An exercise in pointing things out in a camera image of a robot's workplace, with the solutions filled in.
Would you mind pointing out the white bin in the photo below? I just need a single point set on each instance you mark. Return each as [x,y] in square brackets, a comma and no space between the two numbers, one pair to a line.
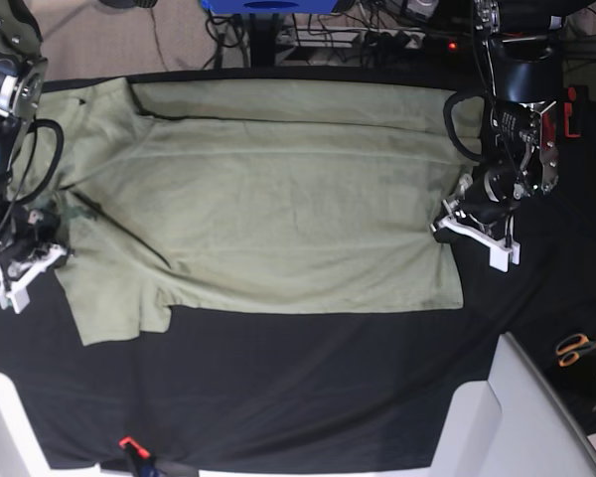
[20,451]
[511,424]

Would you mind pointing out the red black clamp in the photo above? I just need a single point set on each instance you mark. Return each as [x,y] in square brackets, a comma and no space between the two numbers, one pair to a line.
[140,461]
[575,100]

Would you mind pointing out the white bin right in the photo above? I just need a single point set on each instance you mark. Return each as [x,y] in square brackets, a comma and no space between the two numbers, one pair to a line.
[511,424]

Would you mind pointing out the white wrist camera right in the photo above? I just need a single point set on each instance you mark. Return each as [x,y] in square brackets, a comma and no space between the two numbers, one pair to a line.
[15,280]

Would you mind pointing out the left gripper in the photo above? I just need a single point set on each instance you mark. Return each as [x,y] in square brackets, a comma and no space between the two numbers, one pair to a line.
[487,199]

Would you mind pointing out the black power strip red light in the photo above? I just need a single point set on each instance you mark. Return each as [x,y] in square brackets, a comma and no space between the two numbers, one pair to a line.
[445,44]

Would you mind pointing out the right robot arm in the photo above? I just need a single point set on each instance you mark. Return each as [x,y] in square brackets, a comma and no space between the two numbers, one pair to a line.
[22,74]

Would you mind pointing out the orange handled scissors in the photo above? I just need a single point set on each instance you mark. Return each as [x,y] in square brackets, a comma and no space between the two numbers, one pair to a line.
[574,347]

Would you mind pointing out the white bin left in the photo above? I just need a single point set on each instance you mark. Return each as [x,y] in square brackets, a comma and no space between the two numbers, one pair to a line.
[20,451]

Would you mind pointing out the light green T-shirt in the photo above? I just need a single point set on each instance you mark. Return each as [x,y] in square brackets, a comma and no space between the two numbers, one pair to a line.
[282,197]

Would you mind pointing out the blue plastic box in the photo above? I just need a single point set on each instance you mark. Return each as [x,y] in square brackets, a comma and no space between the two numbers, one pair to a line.
[228,7]

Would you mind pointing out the red black clamp right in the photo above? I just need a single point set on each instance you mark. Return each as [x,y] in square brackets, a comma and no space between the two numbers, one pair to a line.
[575,100]

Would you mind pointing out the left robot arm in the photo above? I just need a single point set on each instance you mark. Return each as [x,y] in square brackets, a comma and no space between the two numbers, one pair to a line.
[517,51]

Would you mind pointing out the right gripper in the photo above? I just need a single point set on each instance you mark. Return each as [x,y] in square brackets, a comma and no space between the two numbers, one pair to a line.
[27,233]

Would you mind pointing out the black table cloth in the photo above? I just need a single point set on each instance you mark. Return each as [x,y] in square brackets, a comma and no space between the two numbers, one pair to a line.
[324,393]

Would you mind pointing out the red black clamp bottom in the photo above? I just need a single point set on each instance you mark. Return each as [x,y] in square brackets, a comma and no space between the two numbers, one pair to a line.
[140,461]

